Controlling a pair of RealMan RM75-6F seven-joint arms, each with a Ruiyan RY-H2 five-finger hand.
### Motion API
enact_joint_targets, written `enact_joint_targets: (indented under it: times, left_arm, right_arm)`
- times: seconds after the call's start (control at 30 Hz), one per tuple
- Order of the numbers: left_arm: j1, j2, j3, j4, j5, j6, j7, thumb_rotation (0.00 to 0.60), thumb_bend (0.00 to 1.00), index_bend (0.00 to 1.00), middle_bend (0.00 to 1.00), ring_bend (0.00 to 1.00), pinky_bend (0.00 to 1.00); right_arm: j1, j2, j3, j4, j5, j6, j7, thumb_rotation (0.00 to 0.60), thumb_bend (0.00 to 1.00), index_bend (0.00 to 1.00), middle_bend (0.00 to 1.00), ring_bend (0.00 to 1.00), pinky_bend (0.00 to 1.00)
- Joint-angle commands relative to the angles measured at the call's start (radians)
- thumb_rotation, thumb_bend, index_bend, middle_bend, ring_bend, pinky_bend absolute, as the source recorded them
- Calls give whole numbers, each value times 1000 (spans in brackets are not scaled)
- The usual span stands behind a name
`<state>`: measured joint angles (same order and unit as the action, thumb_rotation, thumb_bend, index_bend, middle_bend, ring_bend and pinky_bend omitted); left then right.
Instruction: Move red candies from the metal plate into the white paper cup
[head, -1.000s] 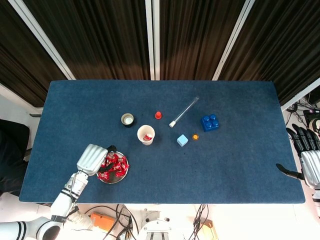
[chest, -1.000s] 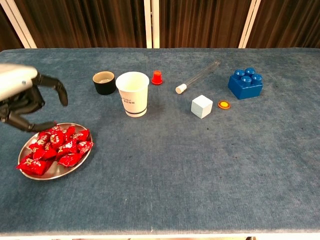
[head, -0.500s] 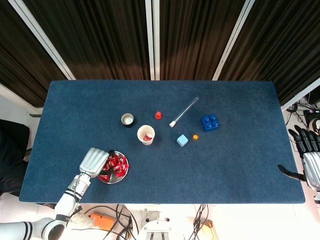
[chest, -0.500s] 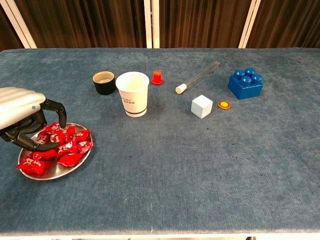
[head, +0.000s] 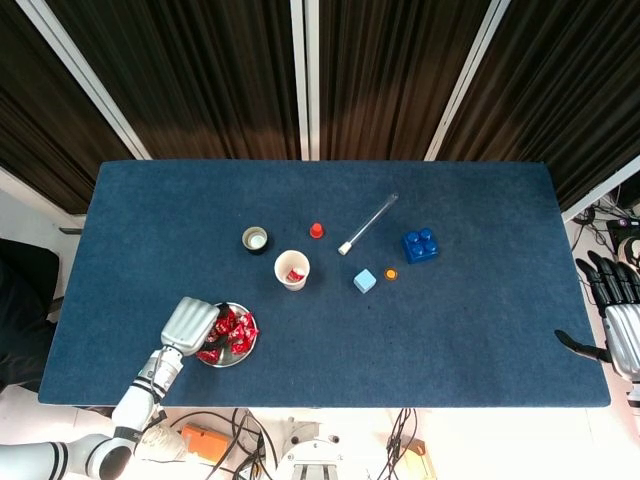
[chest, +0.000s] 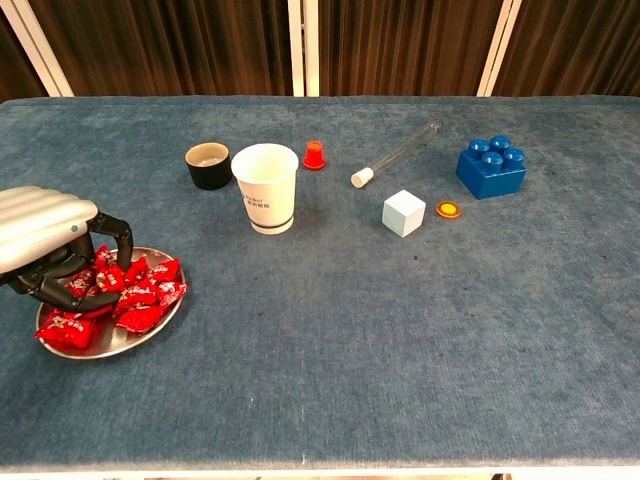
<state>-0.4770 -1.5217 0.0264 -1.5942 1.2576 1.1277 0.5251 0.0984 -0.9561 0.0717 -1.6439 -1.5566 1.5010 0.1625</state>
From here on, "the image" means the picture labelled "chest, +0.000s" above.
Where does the small red plastic cap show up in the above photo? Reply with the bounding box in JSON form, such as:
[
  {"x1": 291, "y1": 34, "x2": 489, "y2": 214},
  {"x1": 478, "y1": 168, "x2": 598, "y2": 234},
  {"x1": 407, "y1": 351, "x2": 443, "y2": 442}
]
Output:
[{"x1": 302, "y1": 140, "x2": 327, "y2": 171}]

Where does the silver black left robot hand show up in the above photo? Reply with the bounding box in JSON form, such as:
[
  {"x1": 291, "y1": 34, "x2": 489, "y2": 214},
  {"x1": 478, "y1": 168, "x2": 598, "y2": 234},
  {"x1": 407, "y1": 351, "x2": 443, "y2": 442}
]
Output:
[{"x1": 0, "y1": 185, "x2": 135, "y2": 315}]

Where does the light blue cube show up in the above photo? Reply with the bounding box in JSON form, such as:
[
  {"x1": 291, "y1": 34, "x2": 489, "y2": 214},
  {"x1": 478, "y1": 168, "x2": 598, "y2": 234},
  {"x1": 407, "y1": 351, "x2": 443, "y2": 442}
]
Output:
[{"x1": 381, "y1": 189, "x2": 427, "y2": 239}]

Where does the white paper cup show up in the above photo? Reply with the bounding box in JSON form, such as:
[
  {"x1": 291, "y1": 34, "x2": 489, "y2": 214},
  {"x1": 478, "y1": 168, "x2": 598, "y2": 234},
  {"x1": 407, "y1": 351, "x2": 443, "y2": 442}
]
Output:
[{"x1": 230, "y1": 143, "x2": 300, "y2": 235}]

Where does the blue building block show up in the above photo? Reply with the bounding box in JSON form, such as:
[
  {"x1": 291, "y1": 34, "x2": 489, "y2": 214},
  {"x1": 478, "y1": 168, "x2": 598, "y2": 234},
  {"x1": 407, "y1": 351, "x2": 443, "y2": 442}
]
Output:
[{"x1": 455, "y1": 135, "x2": 529, "y2": 201}]

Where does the blue table cloth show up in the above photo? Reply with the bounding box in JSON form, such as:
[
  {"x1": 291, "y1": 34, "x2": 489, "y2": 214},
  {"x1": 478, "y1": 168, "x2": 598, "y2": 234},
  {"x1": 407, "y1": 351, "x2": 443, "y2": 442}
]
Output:
[{"x1": 0, "y1": 95, "x2": 640, "y2": 471}]

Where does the glass test tube white stopper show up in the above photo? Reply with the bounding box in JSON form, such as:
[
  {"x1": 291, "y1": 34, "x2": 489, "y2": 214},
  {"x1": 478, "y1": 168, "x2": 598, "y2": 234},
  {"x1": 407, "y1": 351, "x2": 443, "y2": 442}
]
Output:
[{"x1": 350, "y1": 118, "x2": 443, "y2": 189}]

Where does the white partition frame post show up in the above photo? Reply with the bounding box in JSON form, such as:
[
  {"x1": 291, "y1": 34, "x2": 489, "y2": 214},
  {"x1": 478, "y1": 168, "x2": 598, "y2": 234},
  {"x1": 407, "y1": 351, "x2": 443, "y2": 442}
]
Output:
[
  {"x1": 287, "y1": 0, "x2": 306, "y2": 97},
  {"x1": 477, "y1": 0, "x2": 524, "y2": 97},
  {"x1": 303, "y1": 0, "x2": 321, "y2": 97},
  {"x1": 0, "y1": 0, "x2": 75, "y2": 97}
]

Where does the silver metal plate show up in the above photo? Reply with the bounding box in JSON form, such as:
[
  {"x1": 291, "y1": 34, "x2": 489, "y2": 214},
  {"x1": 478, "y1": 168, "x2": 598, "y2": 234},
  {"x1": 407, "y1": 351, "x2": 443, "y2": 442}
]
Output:
[{"x1": 35, "y1": 246, "x2": 187, "y2": 360}]

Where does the dark brown curtain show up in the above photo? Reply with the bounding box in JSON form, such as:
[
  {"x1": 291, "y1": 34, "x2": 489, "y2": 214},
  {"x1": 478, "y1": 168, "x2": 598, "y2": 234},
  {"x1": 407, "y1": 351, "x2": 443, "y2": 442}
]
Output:
[
  {"x1": 318, "y1": 0, "x2": 501, "y2": 97},
  {"x1": 0, "y1": 9, "x2": 49, "y2": 101},
  {"x1": 29, "y1": 0, "x2": 294, "y2": 97},
  {"x1": 492, "y1": 0, "x2": 640, "y2": 97}
]

